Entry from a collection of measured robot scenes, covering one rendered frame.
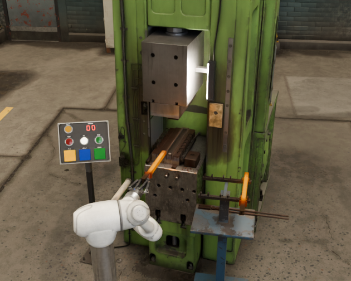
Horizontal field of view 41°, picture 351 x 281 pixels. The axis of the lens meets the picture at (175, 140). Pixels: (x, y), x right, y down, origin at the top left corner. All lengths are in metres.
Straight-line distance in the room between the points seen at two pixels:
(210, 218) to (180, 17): 1.30
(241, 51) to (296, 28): 6.08
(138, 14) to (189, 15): 0.33
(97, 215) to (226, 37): 1.49
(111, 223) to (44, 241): 2.24
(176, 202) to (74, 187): 1.68
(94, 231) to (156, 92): 1.33
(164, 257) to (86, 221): 1.81
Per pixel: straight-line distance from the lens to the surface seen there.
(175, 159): 3.26
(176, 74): 3.00
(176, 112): 3.10
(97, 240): 2.04
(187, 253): 3.64
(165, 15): 3.07
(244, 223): 3.15
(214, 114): 3.17
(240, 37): 2.99
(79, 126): 3.29
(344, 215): 4.60
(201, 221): 3.14
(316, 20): 9.08
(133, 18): 3.15
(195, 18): 3.02
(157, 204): 3.44
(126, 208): 2.00
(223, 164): 3.35
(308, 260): 4.02
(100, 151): 3.27
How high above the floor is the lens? 2.60
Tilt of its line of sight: 28 degrees down
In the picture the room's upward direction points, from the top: straight up
